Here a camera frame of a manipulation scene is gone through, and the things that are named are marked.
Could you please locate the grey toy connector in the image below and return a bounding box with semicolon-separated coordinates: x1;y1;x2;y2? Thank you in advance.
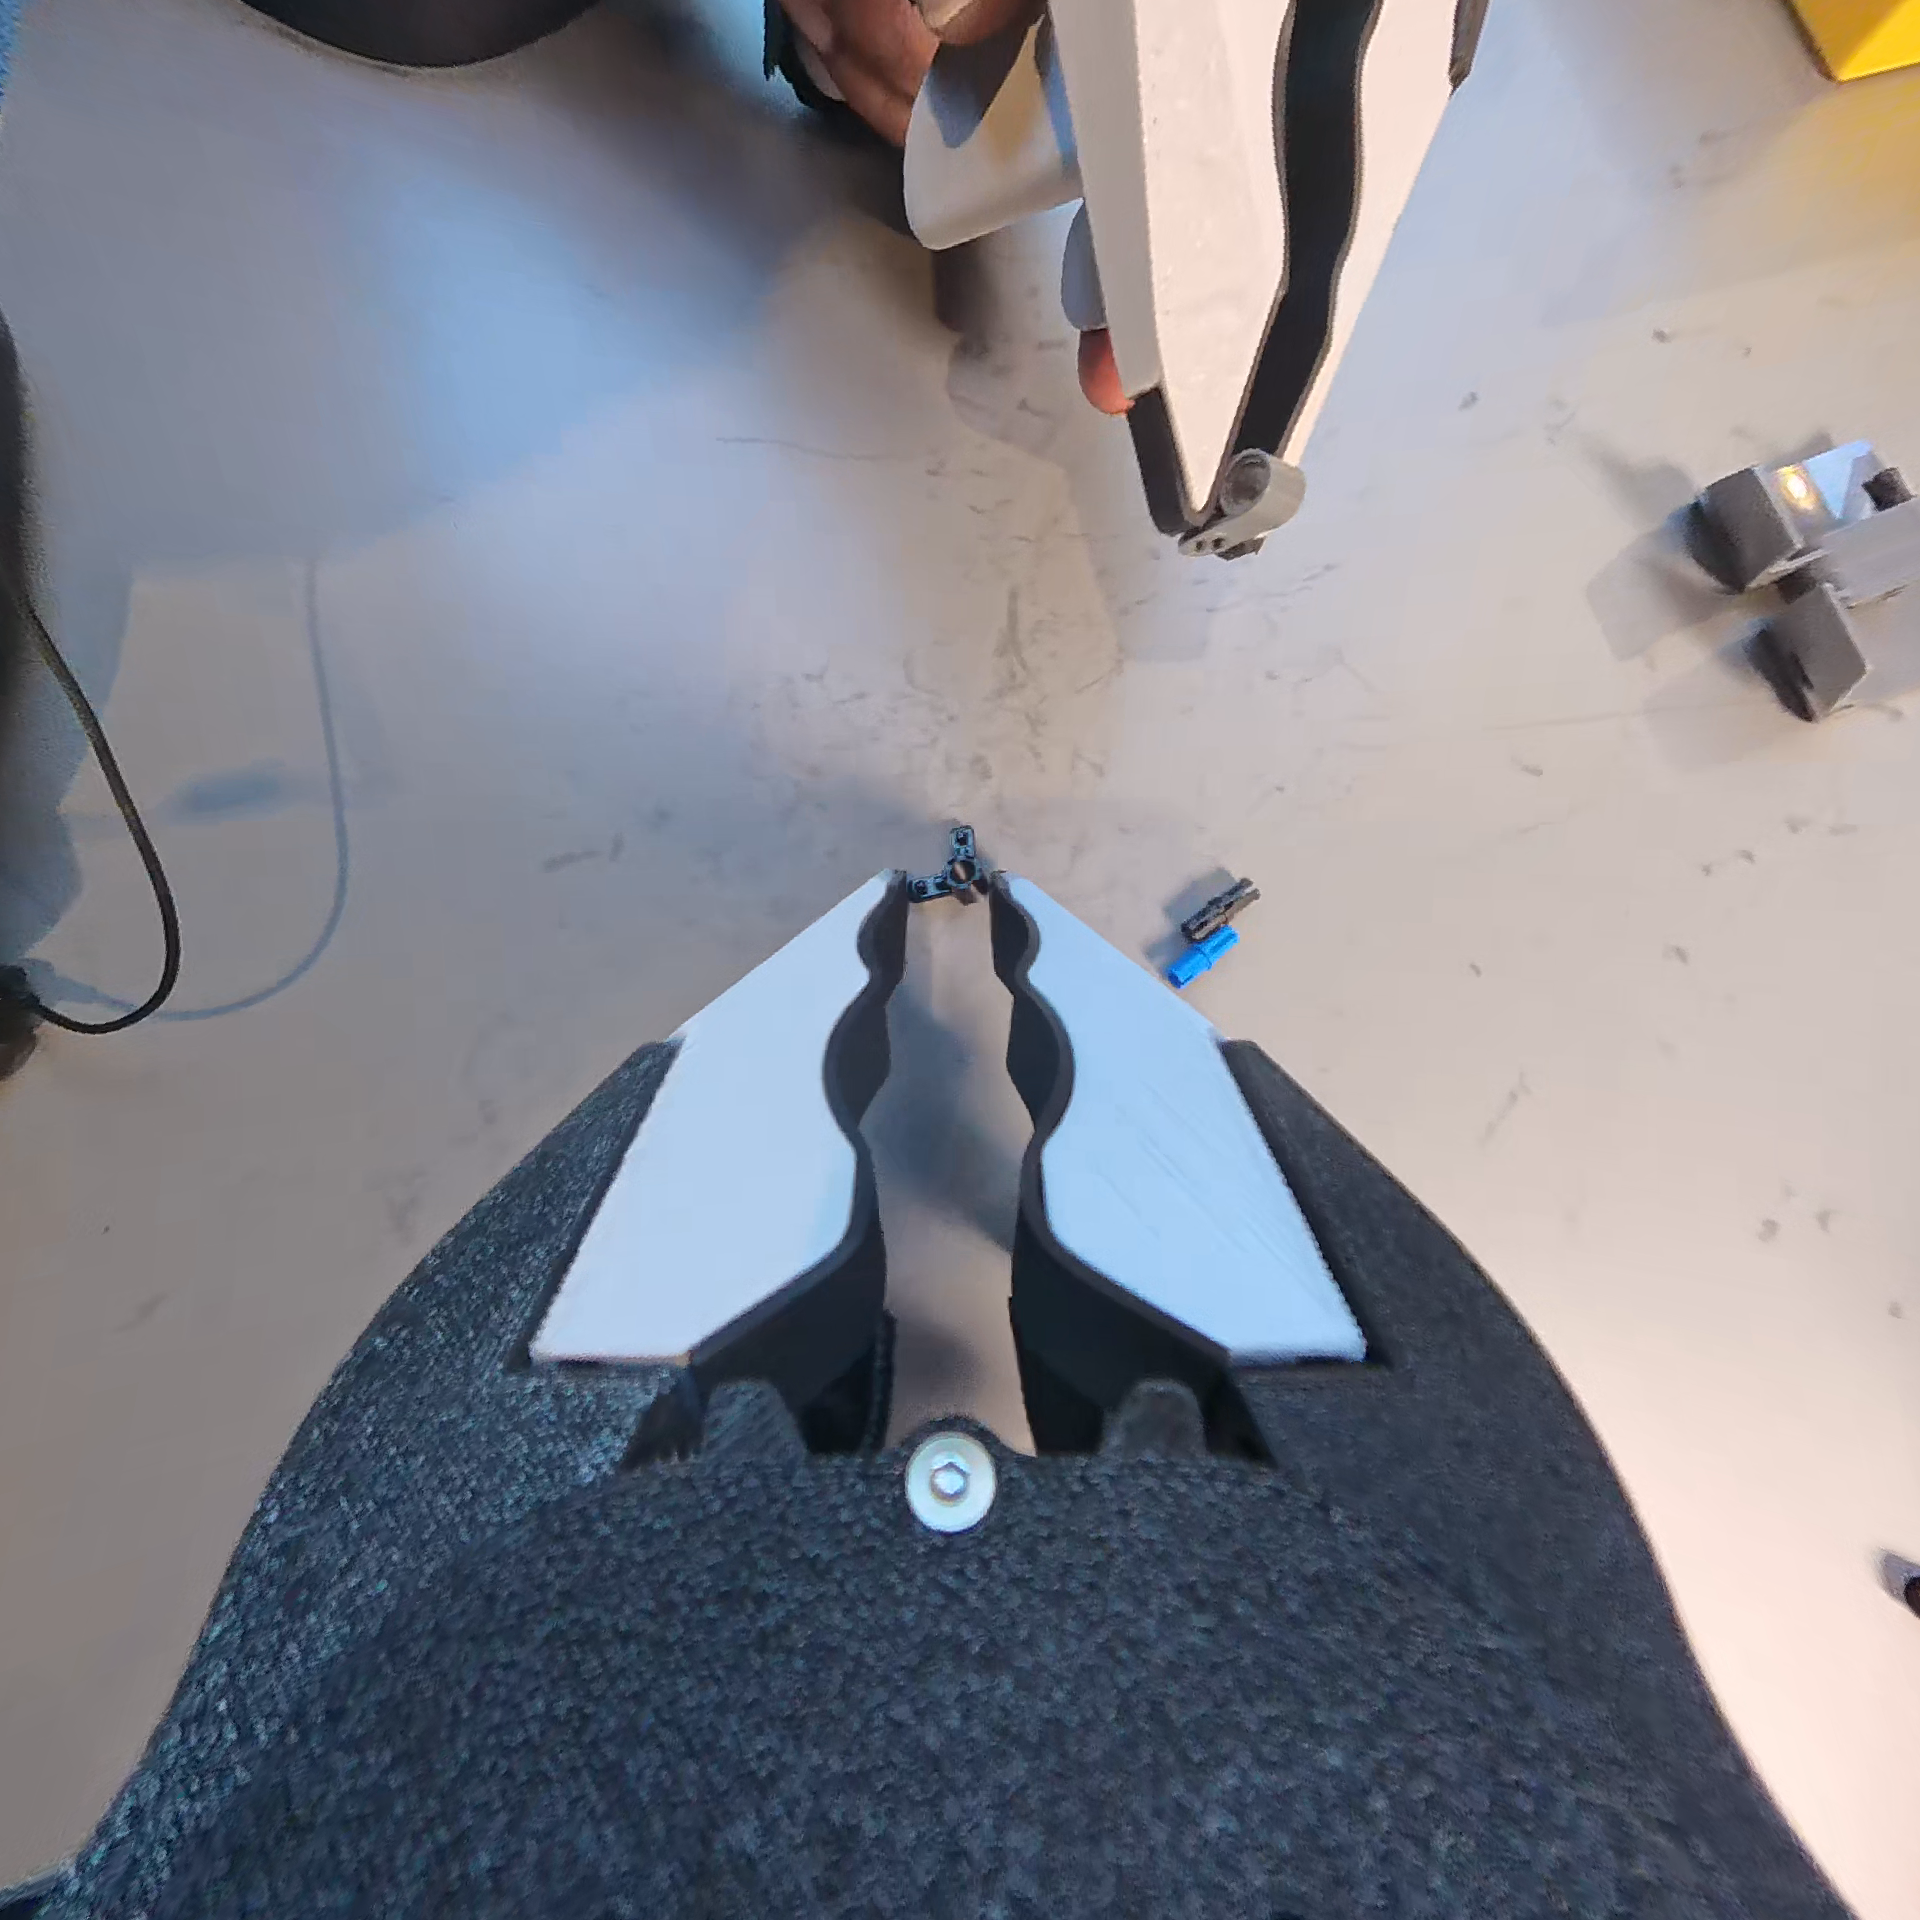
1178;449;1310;559

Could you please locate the silver toy scoop part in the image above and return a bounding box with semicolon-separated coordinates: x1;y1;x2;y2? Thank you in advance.
1688;439;1920;725

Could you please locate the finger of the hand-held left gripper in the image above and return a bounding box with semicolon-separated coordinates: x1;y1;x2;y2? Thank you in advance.
1047;0;1297;537
1233;0;1470;466

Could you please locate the thin black cord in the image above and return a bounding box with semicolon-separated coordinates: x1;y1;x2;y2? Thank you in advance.
0;576;185;1037

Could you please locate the yellow plastic bin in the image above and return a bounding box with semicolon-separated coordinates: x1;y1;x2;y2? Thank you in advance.
1786;0;1920;83

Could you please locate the person's left forearm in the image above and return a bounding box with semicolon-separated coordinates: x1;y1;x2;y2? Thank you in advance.
240;0;609;67

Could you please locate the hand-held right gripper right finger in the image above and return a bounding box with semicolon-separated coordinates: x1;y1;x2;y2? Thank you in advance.
987;872;1370;1456

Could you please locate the grey desk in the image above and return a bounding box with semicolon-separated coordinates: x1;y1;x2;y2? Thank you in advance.
0;0;1920;1920

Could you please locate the person's left hand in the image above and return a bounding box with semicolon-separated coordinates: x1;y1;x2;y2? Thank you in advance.
773;0;1053;147

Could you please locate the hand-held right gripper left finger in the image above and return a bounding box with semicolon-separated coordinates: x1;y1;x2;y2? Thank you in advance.
528;871;912;1450

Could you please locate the person's black jacket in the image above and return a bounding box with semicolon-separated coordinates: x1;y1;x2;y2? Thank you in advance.
0;314;40;1081

